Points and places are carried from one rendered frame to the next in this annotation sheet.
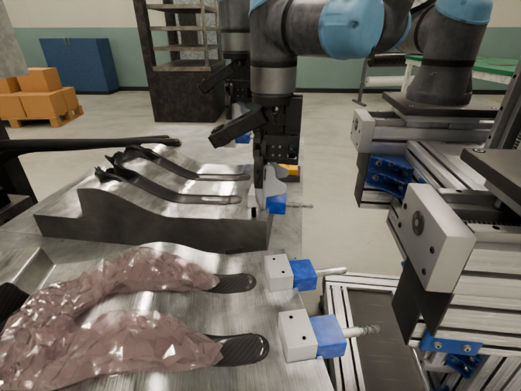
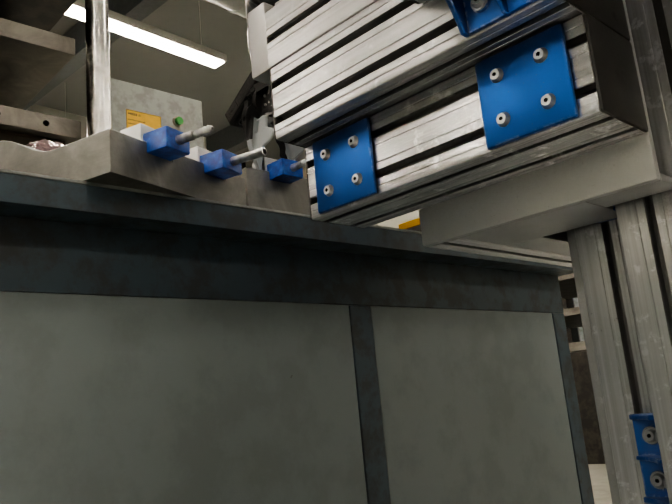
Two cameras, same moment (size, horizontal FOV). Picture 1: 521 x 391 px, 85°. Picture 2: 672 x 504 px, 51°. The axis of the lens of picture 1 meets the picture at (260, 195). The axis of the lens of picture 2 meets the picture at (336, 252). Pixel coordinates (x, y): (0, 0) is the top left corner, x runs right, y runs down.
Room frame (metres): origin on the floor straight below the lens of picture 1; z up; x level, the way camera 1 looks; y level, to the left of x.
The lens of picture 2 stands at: (-0.30, -0.76, 0.51)
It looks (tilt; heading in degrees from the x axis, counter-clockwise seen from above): 12 degrees up; 38
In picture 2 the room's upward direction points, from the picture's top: 5 degrees counter-clockwise
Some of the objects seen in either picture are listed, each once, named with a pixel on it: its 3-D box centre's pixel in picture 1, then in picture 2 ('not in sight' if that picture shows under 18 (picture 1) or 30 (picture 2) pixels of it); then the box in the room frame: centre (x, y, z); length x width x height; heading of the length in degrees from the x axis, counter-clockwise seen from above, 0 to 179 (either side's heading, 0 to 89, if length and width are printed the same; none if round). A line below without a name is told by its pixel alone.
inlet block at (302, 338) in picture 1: (331, 335); (172, 142); (0.23, -0.09, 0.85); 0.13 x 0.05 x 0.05; 99
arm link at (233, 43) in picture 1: (236, 43); not in sight; (0.81, 0.06, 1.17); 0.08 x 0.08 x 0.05
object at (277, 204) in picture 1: (281, 203); (288, 169); (0.50, -0.04, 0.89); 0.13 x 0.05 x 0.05; 82
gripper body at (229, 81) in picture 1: (240, 77); not in sight; (0.81, 0.05, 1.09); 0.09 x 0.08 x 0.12; 82
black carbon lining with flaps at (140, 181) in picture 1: (170, 173); not in sight; (0.59, 0.20, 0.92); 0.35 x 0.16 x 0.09; 82
